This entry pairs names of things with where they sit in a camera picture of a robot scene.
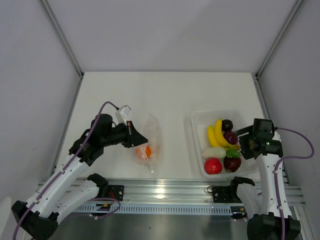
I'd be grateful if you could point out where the right aluminium frame post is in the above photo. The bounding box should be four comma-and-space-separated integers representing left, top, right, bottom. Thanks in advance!
255, 0, 306, 81

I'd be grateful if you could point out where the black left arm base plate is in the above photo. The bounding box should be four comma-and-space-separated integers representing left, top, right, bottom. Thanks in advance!
106, 185, 125, 201

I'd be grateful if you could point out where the left aluminium frame post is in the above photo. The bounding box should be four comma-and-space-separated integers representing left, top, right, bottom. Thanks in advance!
38, 0, 84, 79

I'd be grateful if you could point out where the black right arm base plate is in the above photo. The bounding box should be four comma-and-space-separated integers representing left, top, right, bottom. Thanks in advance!
206, 185, 241, 204

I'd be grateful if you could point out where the dark red toy apple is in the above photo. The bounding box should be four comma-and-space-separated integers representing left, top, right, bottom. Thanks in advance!
223, 148, 242, 173

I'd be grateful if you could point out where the clear zip top bag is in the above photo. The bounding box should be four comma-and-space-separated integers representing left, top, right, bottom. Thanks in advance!
135, 114, 163, 174

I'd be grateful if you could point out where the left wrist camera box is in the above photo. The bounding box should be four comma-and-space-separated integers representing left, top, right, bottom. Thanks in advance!
115, 105, 132, 125

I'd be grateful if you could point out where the red toy tomato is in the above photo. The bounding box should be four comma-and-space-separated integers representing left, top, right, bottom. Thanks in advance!
204, 157, 223, 175

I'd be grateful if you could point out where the dark purple toy plum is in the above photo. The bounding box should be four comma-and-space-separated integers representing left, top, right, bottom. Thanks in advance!
221, 119, 234, 132

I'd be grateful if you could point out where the yellow toy banana bunch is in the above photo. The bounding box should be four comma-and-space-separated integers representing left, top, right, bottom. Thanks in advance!
207, 118, 240, 151

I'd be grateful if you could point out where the silver aluminium front rail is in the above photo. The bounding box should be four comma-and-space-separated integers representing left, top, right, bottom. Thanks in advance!
36, 177, 306, 207

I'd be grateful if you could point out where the aluminium frame post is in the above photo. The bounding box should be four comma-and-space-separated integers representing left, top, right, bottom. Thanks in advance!
255, 0, 306, 81
38, 0, 84, 79

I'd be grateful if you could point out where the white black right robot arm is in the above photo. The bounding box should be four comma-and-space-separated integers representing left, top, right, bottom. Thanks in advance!
228, 118, 301, 240

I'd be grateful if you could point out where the white toy radish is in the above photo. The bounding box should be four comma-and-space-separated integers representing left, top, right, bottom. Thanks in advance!
201, 147, 227, 159

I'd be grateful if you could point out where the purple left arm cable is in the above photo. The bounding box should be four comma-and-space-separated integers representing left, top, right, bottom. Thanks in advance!
11, 101, 121, 240

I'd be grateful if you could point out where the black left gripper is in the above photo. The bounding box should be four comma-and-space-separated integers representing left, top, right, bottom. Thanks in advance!
101, 120, 148, 148

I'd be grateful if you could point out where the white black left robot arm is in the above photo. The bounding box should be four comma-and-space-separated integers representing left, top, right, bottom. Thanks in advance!
11, 113, 148, 240

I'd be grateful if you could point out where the white perforated plastic basket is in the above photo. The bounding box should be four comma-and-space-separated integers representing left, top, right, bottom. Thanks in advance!
190, 109, 259, 179

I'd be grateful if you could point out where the orange toy orange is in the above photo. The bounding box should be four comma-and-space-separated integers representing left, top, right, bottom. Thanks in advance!
135, 145, 152, 158

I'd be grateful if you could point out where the white slotted cable duct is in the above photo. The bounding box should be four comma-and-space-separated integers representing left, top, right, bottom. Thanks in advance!
75, 203, 233, 216

